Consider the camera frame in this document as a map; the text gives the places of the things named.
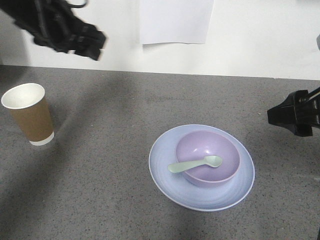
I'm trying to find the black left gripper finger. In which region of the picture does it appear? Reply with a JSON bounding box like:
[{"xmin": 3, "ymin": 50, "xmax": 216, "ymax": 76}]
[
  {"xmin": 73, "ymin": 31, "xmax": 106, "ymax": 50},
  {"xmin": 74, "ymin": 47, "xmax": 101, "ymax": 61}
]

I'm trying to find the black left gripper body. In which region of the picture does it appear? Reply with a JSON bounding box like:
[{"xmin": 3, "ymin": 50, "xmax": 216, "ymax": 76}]
[{"xmin": 12, "ymin": 0, "xmax": 98, "ymax": 53}]

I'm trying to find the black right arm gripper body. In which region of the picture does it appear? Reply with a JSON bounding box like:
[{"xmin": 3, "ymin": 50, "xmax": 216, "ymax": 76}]
[{"xmin": 267, "ymin": 88, "xmax": 320, "ymax": 137}]

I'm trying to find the brown paper cup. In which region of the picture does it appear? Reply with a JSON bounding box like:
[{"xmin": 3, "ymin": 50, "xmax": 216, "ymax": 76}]
[{"xmin": 1, "ymin": 83, "xmax": 55, "ymax": 146}]

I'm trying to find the mint green plastic spoon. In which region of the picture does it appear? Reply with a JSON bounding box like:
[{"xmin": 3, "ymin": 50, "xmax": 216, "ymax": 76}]
[{"xmin": 167, "ymin": 155, "xmax": 223, "ymax": 173}]

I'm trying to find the purple plastic bowl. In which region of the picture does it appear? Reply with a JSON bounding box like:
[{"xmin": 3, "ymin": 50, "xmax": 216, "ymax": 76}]
[{"xmin": 175, "ymin": 130, "xmax": 241, "ymax": 188}]

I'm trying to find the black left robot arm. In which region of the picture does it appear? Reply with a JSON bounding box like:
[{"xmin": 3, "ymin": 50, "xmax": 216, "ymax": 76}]
[{"xmin": 0, "ymin": 0, "xmax": 107, "ymax": 61}]

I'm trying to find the light blue plate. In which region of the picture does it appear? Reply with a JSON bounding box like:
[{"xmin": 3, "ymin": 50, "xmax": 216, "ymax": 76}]
[{"xmin": 149, "ymin": 124, "xmax": 255, "ymax": 212}]

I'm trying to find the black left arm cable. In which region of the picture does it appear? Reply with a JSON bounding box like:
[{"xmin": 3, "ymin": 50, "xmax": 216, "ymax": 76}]
[{"xmin": 66, "ymin": 0, "xmax": 90, "ymax": 8}]

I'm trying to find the white paper on wall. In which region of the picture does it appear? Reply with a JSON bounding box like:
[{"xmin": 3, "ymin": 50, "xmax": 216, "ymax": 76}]
[{"xmin": 138, "ymin": 0, "xmax": 214, "ymax": 45}]

